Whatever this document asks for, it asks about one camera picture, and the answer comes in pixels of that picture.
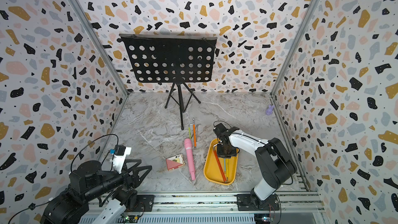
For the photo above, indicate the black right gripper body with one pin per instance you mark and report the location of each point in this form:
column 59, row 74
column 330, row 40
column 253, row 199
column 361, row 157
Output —
column 223, row 153

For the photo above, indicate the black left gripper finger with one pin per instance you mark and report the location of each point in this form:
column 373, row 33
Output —
column 140, row 173
column 131, row 163

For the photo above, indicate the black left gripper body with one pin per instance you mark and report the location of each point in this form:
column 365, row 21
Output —
column 128, row 182

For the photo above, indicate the red hex key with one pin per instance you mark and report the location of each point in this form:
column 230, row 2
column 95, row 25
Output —
column 218, row 163

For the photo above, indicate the orange hex key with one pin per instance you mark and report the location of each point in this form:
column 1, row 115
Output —
column 194, row 134

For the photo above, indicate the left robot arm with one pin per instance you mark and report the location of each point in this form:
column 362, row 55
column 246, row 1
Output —
column 89, row 182

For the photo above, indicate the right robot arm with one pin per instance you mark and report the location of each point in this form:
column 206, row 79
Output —
column 275, row 163

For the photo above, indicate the red playing card box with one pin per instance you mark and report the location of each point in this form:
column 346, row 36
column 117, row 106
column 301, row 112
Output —
column 175, row 162

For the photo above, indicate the green hex key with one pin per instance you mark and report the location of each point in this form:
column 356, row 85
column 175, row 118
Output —
column 189, row 129

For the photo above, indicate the small purple rabbit figurine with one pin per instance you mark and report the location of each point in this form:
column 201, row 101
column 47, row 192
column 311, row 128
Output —
column 269, row 110

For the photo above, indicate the black perforated music stand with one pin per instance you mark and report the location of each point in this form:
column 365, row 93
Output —
column 178, row 60

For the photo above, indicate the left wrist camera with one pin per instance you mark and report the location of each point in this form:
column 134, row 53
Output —
column 119, row 153

